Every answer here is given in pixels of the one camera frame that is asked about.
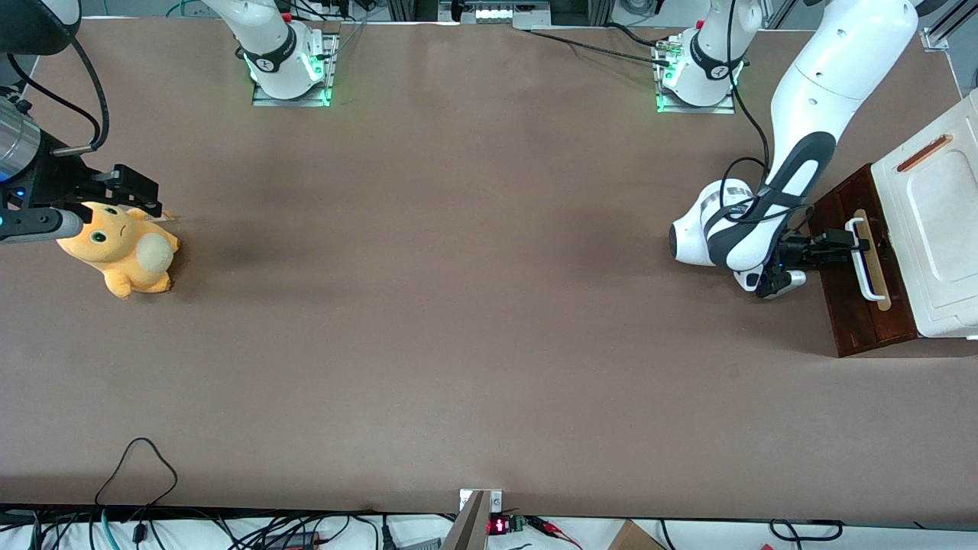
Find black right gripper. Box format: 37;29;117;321
2;131;164;219

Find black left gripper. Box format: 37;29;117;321
773;230;873;277

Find brown drawer with white handle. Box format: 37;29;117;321
808;164;918;358

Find orange plush toy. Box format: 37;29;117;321
56;201;181;300

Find brown cabinet with white top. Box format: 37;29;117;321
808;89;978;358

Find brown cardboard box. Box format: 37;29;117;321
607;519;667;550

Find black power adapter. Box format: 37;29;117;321
262;530;323;550

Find grey power strip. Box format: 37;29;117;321
439;0;552;25

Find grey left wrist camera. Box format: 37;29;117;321
755;269;808;299

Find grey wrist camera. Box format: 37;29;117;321
0;208;83;245
755;269;808;299

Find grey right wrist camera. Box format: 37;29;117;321
0;208;83;245

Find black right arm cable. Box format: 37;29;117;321
6;34;110;157

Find orange bar handle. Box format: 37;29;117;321
896;134;954;173

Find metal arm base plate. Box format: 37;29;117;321
655;34;738;115
251;32;340;108

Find aluminium frame profile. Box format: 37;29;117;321
920;0;978;53

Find black looped cable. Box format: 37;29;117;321
95;437;179;511

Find black coiled cable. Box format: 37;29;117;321
768;519;845;543

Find short black table cable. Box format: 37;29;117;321
606;21;664;48

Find long black table cable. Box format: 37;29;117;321
527;29;675;66

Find red wire leads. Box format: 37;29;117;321
526;516;583;549

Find metal camera mount beam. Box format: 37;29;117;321
439;489;505;550

